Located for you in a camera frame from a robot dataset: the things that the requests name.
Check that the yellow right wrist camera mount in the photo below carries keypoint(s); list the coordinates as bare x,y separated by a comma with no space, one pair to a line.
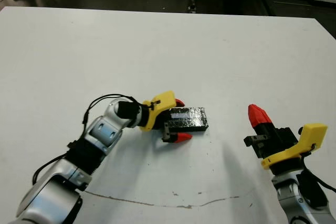
313,133

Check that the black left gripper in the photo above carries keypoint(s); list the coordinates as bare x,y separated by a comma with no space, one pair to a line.
164,120

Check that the yellow wrist camera mount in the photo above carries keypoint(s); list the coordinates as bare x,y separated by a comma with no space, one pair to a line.
165,99
313,133

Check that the black camera box lid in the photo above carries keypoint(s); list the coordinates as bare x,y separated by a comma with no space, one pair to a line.
189,119

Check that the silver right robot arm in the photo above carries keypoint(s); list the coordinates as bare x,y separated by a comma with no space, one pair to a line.
287,195

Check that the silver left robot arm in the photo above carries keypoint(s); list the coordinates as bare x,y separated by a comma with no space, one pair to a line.
105,132

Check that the yellow left wrist camera mount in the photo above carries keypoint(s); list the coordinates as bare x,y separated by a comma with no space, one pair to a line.
165,99

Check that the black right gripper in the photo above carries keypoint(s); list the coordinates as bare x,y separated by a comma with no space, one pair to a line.
279,142

